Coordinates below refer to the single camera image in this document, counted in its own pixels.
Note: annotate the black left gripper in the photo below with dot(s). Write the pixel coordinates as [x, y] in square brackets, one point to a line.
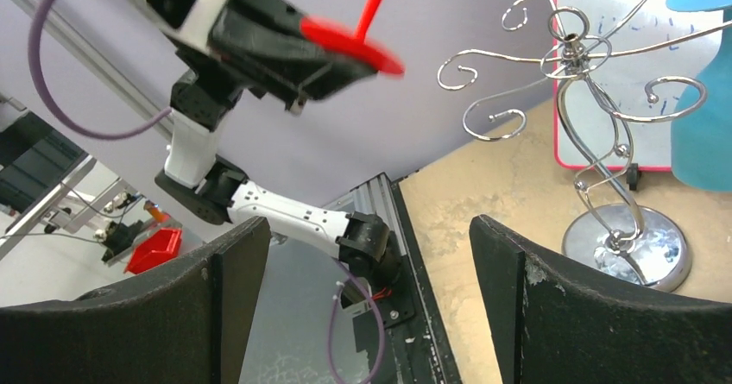
[258, 40]

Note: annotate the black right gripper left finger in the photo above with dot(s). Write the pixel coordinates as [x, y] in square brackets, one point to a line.
[185, 321]

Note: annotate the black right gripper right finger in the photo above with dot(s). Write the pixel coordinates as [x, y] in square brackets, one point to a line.
[554, 320]

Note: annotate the red plastic wine glass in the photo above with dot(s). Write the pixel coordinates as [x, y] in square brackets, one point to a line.
[354, 32]

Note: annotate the teal plastic wine glass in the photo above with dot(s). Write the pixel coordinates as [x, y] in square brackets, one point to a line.
[701, 141]

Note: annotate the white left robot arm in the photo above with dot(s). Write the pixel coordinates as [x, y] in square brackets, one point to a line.
[218, 192]

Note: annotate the chrome wine glass rack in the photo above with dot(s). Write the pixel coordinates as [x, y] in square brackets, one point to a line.
[615, 235]

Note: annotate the red storage bin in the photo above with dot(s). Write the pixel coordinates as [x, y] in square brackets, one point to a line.
[162, 246]

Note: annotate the red-framed whiteboard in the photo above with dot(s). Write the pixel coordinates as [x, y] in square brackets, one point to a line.
[624, 77]

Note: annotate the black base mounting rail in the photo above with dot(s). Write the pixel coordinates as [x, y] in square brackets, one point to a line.
[416, 347]

